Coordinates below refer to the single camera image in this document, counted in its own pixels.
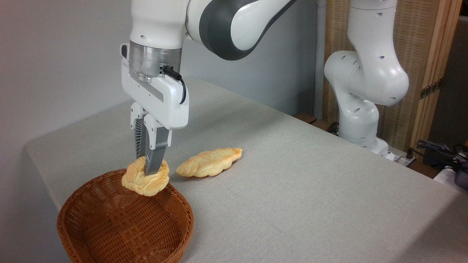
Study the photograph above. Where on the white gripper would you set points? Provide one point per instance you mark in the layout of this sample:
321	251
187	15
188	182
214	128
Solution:
166	104

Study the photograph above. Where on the round bread bun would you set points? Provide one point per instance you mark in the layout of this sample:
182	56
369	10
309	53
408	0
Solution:
140	180

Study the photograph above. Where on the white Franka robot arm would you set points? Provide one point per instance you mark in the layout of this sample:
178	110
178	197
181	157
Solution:
367	73

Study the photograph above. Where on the long braided bread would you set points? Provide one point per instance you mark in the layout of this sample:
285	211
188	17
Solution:
210	162

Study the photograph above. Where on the brown woven wicker basket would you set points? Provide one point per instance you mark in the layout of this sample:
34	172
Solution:
124	226

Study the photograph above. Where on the grey tablecloth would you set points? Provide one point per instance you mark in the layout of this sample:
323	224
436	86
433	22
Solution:
310	201

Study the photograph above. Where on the white power strip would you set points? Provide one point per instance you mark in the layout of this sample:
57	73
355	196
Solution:
400	159

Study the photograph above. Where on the wooden rattan folding screen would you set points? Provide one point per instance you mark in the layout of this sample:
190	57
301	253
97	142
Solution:
418	36

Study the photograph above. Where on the dark round device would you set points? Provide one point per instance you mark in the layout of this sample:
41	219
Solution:
462	175

